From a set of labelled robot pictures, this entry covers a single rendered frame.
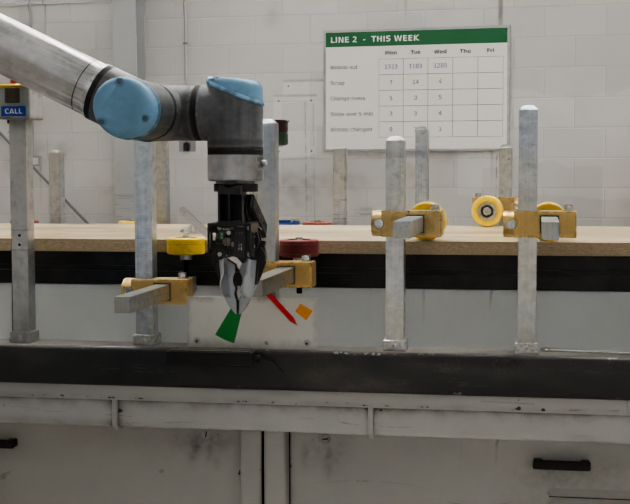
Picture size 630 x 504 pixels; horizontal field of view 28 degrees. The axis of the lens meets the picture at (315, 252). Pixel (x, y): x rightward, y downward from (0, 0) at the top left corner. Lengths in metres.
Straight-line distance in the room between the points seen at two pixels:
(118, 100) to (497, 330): 1.06
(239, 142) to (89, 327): 0.92
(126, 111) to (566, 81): 7.85
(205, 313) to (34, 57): 0.74
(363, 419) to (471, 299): 0.35
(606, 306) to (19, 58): 1.29
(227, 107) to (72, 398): 0.86
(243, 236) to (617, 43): 7.76
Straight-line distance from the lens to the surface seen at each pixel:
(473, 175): 9.63
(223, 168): 1.99
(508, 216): 2.38
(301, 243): 2.52
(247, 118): 1.99
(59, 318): 2.82
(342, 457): 2.74
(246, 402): 2.51
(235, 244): 1.98
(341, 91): 9.81
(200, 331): 2.48
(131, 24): 10.19
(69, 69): 1.94
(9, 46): 1.98
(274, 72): 9.97
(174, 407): 2.56
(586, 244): 2.59
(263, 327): 2.45
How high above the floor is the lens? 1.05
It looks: 4 degrees down
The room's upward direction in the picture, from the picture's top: straight up
